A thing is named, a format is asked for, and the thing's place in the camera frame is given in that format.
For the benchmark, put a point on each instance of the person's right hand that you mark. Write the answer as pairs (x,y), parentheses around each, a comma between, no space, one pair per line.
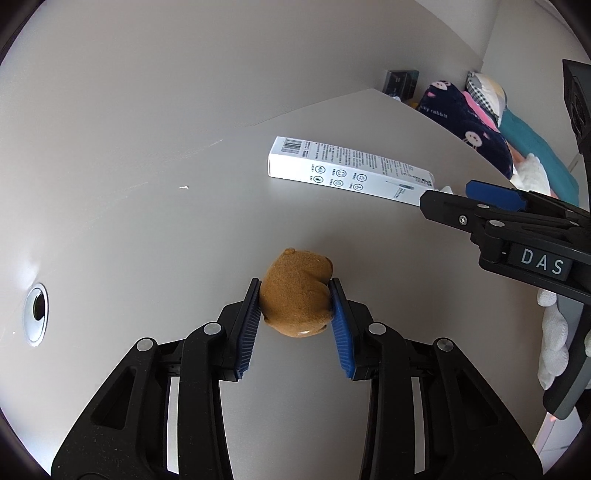
(554,341)

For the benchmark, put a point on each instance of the black box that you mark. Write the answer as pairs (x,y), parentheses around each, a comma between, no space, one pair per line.
(401,83)

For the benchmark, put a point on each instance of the pale fluffy blanket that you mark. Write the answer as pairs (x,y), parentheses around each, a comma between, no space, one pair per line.
(531,175)

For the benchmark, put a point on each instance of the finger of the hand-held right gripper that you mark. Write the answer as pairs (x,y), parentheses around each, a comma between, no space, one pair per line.
(452,210)
(494,191)

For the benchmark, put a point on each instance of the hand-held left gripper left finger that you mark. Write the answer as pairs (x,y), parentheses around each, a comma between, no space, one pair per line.
(247,332)

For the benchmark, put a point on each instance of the navy printed blanket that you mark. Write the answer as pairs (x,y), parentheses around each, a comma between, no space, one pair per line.
(480,138)

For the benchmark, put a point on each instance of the patchwork checked pillow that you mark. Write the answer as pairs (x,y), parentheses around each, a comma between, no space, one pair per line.
(485,92)

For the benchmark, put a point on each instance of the white printed carton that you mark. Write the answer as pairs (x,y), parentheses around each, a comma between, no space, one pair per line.
(323,161)

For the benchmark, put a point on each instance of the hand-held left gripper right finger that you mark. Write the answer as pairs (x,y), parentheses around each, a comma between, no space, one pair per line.
(341,332)

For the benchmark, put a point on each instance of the brown plush toy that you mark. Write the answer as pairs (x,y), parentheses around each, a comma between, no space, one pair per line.
(295,290)

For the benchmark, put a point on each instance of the teal quilt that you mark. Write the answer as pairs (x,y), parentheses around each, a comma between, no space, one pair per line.
(540,152)

